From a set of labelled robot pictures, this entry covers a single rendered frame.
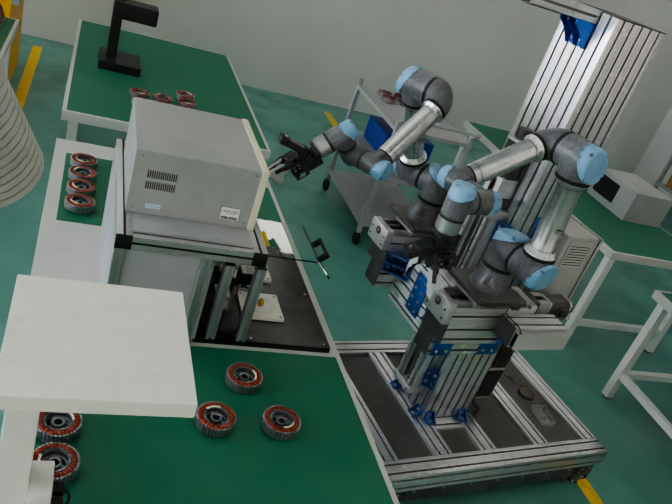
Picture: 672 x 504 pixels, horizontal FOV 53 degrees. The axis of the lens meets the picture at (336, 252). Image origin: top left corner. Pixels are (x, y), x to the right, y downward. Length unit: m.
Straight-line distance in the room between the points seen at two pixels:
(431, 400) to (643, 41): 1.65
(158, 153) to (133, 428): 0.76
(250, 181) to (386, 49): 6.02
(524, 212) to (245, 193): 1.11
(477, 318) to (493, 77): 6.29
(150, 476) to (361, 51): 6.57
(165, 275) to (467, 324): 1.12
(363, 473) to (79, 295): 0.93
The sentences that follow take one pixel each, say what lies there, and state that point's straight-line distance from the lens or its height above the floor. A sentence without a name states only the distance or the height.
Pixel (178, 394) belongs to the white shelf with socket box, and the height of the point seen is 1.21.
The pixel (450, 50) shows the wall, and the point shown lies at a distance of 8.29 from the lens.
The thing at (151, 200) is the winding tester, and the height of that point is 1.16.
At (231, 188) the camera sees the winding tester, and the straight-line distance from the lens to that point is 2.08.
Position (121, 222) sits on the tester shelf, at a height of 1.12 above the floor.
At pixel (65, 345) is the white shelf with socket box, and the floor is 1.21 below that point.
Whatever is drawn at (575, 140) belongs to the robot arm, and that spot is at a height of 1.67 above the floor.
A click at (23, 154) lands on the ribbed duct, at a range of 1.10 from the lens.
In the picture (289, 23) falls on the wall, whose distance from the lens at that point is 7.62.
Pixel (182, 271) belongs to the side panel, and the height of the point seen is 1.01.
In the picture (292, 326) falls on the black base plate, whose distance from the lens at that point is 2.39.
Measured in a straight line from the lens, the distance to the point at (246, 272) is 2.31.
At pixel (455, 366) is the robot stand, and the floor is 0.53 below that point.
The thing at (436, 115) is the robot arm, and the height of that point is 1.52.
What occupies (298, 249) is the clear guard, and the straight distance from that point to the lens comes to 2.24.
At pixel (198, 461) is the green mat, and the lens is 1.87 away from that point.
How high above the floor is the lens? 2.09
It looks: 27 degrees down
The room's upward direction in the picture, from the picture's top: 20 degrees clockwise
